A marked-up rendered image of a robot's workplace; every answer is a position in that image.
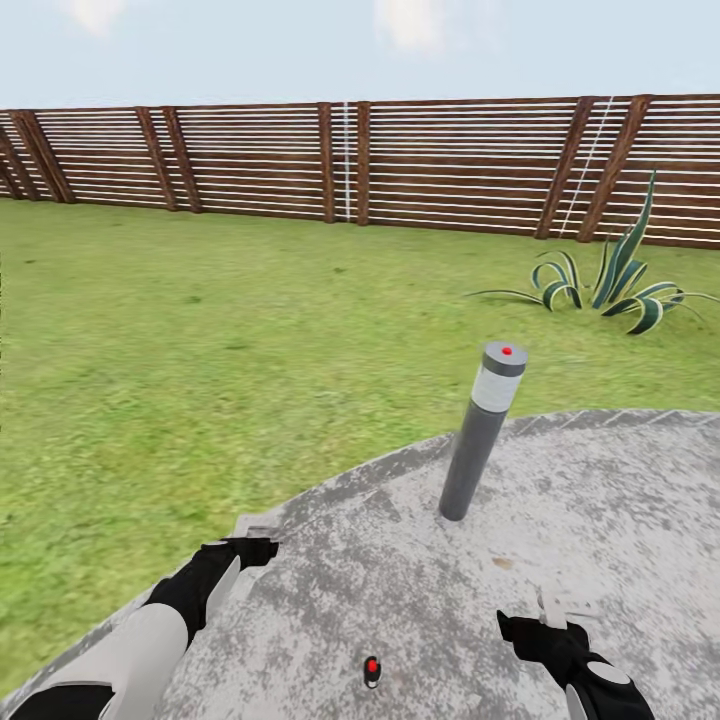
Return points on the bush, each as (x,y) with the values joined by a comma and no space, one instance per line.
(617,277)

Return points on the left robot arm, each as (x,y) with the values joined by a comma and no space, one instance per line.
(123,676)

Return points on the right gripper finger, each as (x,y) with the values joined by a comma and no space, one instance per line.
(505,626)

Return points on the insectifuge atomizer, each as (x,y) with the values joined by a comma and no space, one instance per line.
(372,671)

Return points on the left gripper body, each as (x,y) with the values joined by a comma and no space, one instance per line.
(257,551)

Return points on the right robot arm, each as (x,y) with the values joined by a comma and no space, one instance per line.
(594,688)

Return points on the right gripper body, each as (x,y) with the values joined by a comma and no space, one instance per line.
(536,642)

